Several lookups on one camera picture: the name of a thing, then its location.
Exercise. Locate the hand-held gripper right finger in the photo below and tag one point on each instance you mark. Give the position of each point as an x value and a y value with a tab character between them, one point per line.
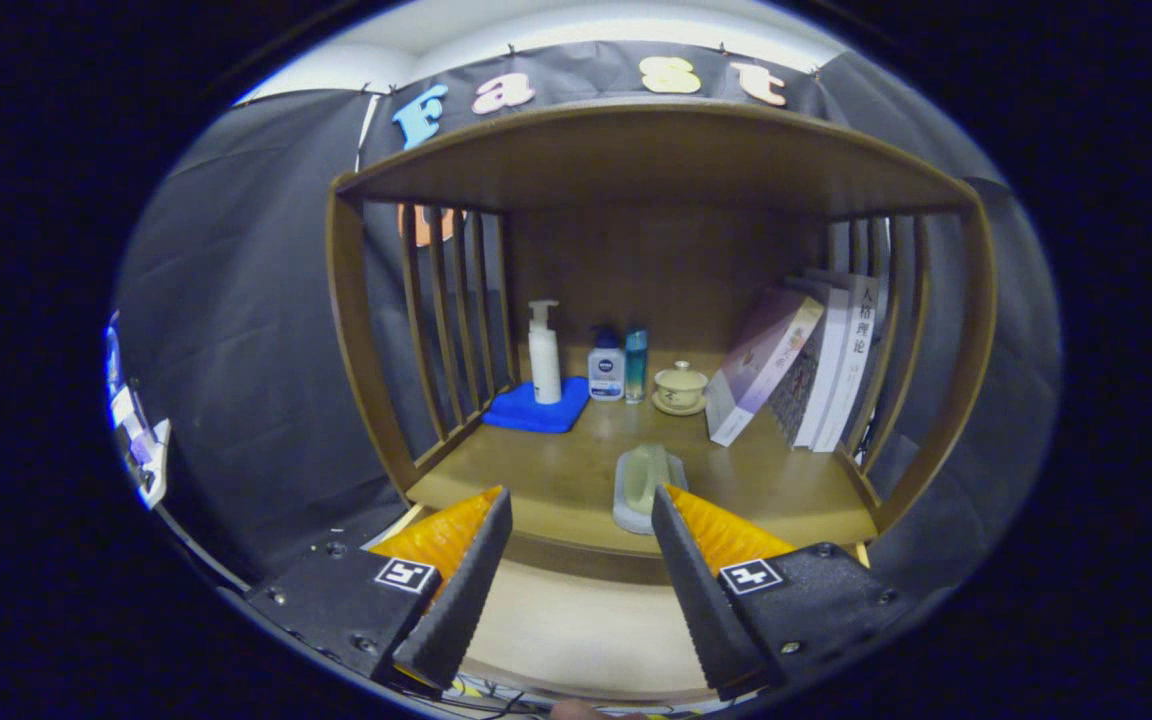
696	600

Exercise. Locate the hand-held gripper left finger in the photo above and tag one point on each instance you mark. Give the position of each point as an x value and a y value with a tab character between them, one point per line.
466	600

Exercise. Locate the wooden drawer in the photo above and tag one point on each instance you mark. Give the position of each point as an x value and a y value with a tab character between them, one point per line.
586	625

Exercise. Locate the pale green packet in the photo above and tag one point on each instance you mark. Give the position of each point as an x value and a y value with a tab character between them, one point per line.
641	480

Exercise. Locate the wooden countertop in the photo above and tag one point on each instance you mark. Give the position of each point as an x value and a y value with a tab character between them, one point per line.
556	470

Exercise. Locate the brown wooden cabinet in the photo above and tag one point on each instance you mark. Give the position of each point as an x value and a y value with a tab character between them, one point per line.
656	160

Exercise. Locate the blue folded cloth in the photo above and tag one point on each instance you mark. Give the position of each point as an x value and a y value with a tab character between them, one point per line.
531	412

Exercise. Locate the beige lidded teacup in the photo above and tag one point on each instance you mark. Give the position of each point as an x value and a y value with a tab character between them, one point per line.
680	390

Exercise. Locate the dark patterned book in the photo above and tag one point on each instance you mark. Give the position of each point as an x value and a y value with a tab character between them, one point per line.
794	395

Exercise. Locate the teal glass bottle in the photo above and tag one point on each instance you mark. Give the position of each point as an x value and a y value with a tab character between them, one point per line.
636	370

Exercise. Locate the white lotion bottle blue cap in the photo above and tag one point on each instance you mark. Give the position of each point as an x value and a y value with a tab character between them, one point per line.
606	375

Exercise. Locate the purple white box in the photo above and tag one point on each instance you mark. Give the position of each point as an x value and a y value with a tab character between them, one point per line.
756	365

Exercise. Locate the white pump bottle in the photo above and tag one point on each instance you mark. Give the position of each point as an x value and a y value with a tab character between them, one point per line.
544	360

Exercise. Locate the plain white book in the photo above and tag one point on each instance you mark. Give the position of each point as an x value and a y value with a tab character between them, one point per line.
829	380

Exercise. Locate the white book black lettering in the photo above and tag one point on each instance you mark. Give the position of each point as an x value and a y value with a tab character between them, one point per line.
861	360

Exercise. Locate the black backdrop cloth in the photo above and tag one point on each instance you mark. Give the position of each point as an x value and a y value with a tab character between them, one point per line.
236	300

